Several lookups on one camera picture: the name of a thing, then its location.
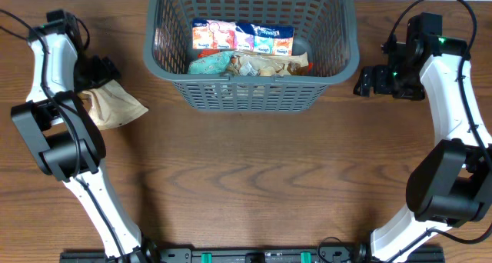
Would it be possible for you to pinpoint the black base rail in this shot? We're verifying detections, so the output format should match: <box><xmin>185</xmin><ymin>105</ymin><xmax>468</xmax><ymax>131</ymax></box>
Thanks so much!
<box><xmin>59</xmin><ymin>235</ymin><xmax>447</xmax><ymax>263</ymax></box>

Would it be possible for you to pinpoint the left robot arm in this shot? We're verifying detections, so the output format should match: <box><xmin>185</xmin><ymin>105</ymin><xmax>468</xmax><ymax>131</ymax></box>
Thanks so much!
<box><xmin>11</xmin><ymin>11</ymin><xmax>160</xmax><ymax>262</ymax></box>

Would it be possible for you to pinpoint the orange gold biscuit packet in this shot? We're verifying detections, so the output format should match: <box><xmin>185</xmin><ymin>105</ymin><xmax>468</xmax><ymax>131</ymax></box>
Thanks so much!
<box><xmin>198</xmin><ymin>48</ymin><xmax>314</xmax><ymax>76</ymax></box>

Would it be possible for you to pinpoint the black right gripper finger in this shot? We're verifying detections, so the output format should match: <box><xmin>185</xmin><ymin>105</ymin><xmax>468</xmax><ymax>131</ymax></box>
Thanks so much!
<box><xmin>372</xmin><ymin>65</ymin><xmax>393</xmax><ymax>95</ymax></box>
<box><xmin>353</xmin><ymin>66</ymin><xmax>374</xmax><ymax>97</ymax></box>

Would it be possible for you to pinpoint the grey plastic lattice basket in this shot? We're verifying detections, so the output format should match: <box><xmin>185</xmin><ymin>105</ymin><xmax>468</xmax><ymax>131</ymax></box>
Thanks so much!
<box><xmin>144</xmin><ymin>0</ymin><xmax>360</xmax><ymax>112</ymax></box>

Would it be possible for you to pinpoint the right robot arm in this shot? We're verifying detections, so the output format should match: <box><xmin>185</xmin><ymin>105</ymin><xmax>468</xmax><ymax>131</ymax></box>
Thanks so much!
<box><xmin>351</xmin><ymin>33</ymin><xmax>491</xmax><ymax>262</ymax></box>

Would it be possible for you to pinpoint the teal flushable wipes packet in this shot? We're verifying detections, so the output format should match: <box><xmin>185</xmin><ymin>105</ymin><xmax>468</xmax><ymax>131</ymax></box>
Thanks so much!
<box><xmin>188</xmin><ymin>51</ymin><xmax>234</xmax><ymax>75</ymax></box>

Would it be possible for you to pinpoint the white brown snack bag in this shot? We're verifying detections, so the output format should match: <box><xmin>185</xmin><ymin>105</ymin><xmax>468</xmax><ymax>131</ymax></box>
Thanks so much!
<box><xmin>226</xmin><ymin>52</ymin><xmax>313</xmax><ymax>77</ymax></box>

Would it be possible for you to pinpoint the beige paper pouch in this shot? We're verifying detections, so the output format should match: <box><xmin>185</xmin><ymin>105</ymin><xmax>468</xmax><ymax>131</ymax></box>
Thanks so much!
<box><xmin>78</xmin><ymin>80</ymin><xmax>148</xmax><ymax>130</ymax></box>

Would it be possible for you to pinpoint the Kleenex tissue multipack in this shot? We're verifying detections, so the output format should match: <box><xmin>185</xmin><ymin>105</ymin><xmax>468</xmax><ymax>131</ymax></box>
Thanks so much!
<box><xmin>192</xmin><ymin>18</ymin><xmax>295</xmax><ymax>56</ymax></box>

